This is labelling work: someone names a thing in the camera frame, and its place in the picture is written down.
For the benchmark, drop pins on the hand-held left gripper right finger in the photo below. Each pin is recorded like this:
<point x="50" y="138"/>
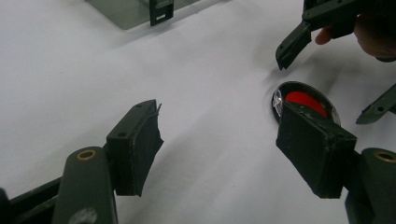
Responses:
<point x="314" y="149"/>

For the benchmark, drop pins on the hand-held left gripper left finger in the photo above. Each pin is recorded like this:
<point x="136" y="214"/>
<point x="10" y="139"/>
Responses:
<point x="134" y="149"/>

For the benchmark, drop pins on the grey transparent compartment box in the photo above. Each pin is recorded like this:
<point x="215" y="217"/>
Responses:
<point x="124" y="12"/>

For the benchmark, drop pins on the white board sheet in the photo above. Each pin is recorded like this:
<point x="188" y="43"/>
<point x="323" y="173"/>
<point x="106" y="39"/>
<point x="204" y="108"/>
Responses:
<point x="202" y="155"/>

